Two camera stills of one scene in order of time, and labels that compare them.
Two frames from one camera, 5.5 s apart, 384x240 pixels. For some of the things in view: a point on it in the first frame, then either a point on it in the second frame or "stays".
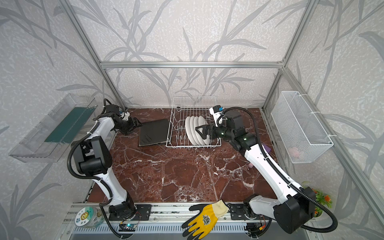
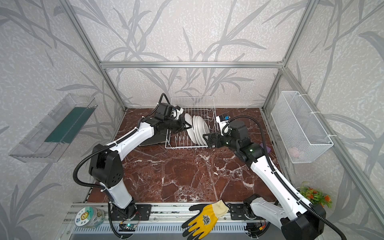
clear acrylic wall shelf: x=49 y=138 stays
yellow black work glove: x=200 y=224 stays
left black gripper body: x=129 y=124 to x=177 y=124
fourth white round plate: x=202 y=122 stays
